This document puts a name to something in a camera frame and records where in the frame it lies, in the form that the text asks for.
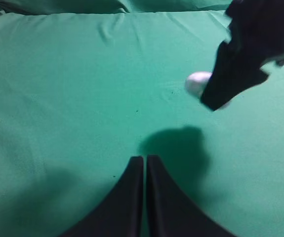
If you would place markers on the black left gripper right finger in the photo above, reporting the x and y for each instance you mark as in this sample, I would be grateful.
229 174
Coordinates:
170 212

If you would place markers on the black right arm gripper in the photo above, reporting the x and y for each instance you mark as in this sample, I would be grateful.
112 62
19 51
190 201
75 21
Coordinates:
235 72

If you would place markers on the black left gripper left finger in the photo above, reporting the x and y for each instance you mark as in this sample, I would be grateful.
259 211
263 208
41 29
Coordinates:
119 214

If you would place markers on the green backdrop cloth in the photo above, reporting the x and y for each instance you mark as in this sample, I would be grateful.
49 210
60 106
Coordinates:
47 7

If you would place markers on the green table cloth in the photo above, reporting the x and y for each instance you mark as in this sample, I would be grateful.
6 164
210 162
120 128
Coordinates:
80 94

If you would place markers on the white earphone case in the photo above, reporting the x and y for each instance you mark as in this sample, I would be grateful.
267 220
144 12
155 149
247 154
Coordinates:
203 86

